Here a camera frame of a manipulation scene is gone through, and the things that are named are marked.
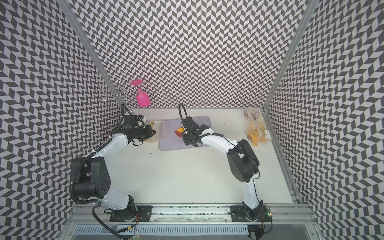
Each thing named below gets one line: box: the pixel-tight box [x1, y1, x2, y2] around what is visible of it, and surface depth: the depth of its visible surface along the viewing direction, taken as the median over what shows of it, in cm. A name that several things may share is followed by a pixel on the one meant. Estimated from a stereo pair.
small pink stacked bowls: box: [243, 107, 260, 120], surface depth 110 cm
